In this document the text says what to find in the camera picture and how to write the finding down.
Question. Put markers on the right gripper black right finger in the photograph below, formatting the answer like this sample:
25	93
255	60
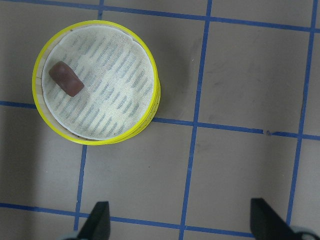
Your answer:
266	224

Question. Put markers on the yellow bamboo steamer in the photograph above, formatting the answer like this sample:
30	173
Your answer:
121	91

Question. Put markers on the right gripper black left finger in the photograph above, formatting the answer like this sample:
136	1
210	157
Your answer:
97	226

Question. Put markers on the brown bun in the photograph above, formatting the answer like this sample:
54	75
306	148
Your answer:
66	79

